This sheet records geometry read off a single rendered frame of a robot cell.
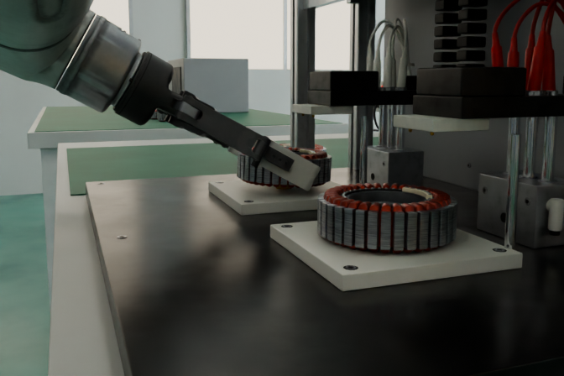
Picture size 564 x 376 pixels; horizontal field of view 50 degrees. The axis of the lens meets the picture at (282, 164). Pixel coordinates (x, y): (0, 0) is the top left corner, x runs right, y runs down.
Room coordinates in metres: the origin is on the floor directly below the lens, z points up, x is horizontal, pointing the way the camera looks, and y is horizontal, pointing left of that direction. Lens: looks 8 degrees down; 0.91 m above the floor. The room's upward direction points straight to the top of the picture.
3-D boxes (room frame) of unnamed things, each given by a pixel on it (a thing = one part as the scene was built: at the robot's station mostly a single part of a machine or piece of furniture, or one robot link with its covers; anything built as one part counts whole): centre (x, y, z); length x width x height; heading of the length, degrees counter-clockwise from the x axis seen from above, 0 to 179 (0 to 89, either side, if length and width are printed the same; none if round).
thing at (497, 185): (0.53, -0.22, 0.80); 0.07 x 0.05 x 0.06; 20
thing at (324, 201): (0.48, -0.09, 0.80); 0.11 x 0.11 x 0.04
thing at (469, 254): (0.48, -0.09, 0.78); 0.15 x 0.15 x 0.01; 20
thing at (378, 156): (0.76, -0.14, 0.80); 0.07 x 0.05 x 0.06; 20
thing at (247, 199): (0.71, 0.00, 0.78); 0.15 x 0.15 x 0.01; 20
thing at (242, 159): (0.71, 0.00, 0.81); 0.11 x 0.11 x 0.04
